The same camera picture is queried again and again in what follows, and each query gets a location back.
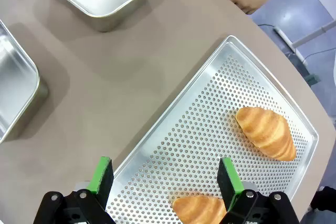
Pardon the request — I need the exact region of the clear plastic container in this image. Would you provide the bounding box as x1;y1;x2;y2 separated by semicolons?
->
0;19;49;145

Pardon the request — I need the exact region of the perforated aluminium baking tray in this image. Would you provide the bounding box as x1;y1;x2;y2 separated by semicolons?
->
104;35;320;224

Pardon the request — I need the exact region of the white desk with legs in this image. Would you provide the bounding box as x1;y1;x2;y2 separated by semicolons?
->
272;19;336;65

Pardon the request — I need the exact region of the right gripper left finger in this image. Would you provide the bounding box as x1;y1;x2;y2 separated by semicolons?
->
33;156;116;224

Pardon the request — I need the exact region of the black shoe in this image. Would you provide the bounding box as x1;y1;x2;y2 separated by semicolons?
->
309;186;336;212

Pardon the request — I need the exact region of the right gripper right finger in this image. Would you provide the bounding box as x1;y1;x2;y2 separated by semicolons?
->
217;157;300;224

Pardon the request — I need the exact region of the golden croissant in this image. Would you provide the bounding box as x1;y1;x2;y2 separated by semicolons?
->
172;194;228;224
234;106;297;162

